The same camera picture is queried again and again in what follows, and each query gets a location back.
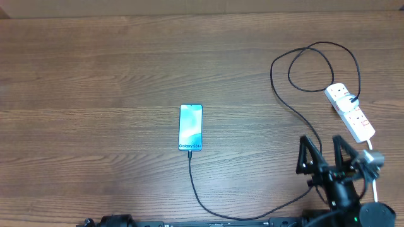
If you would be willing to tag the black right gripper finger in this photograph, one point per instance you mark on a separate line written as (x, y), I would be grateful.
(340, 147)
(310, 160)

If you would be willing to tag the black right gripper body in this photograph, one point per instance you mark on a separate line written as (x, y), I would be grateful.
(326, 177)

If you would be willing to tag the blue Samsung Galaxy smartphone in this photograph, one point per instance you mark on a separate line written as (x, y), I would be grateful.
(190, 127)

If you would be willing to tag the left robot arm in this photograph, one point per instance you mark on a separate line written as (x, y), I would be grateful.
(124, 220)

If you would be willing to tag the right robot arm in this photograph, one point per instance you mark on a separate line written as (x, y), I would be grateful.
(344, 184)

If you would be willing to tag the white charger plug adapter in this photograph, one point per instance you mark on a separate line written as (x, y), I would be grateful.
(346, 104)

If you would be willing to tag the white power strip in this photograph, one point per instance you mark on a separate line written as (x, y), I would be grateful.
(355, 120)

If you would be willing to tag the cardboard board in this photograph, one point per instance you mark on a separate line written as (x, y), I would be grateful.
(83, 8)

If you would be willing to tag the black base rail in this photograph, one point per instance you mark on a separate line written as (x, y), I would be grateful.
(272, 222)

